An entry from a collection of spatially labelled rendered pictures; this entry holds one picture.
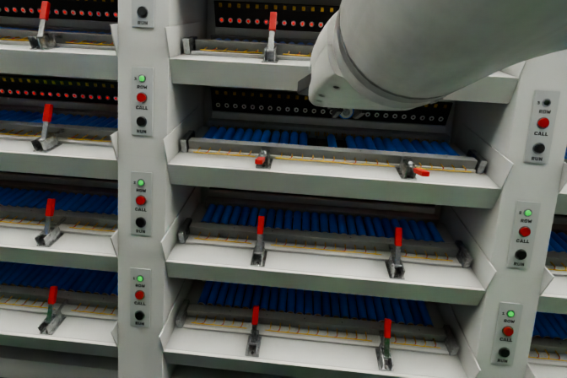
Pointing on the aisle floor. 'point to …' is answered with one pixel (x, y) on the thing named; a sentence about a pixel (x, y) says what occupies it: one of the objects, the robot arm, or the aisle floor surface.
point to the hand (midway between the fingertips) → (348, 101)
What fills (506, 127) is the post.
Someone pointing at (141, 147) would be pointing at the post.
